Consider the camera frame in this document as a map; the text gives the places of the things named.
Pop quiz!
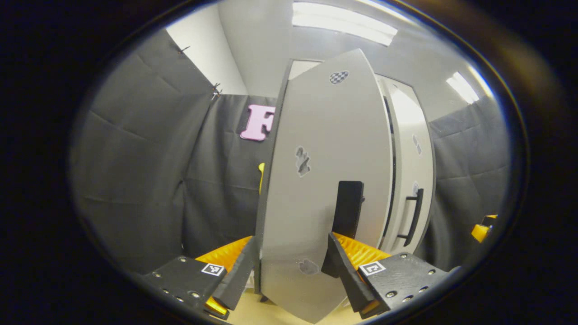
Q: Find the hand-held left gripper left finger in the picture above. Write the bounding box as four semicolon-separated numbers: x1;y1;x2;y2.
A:
142;236;259;321

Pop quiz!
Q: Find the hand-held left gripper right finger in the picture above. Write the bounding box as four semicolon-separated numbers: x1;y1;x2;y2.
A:
322;232;452;320

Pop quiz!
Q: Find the grey shoe cabinet door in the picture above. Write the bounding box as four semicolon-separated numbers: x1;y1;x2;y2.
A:
377;74;435;255
255;48;393;324

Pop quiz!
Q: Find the black backdrop cloth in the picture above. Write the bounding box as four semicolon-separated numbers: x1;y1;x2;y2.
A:
70;29;513;276

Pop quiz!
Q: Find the ceiling light panel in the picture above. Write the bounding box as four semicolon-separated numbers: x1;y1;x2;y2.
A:
291;1;399;46
446;71;480;105

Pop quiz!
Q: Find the black door handle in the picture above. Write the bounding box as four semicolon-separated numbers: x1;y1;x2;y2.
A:
332;181;365;240
396;188;425;247

